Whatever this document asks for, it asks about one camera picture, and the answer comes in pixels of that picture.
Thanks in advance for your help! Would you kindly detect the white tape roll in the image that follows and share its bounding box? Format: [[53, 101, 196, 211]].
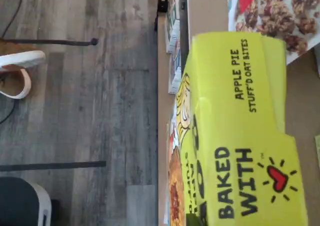
[[0, 50, 47, 100]]

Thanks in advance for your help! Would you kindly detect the thin black cable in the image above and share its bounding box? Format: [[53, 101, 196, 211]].
[[0, 0, 24, 37], [0, 102, 16, 124]]

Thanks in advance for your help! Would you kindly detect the white blue food box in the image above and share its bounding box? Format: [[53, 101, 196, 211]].
[[167, 53, 184, 95]]

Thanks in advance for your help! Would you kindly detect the white red granola bag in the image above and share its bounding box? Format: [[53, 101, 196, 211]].
[[227, 0, 320, 67]]

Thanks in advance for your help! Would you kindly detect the thin black rod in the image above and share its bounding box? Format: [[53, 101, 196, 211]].
[[0, 160, 107, 172], [0, 37, 99, 47]]

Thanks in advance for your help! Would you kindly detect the colourful food box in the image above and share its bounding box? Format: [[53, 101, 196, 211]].
[[164, 0, 181, 54]]

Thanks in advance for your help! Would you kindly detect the black metal shelf frame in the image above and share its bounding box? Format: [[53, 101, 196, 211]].
[[153, 0, 189, 226]]

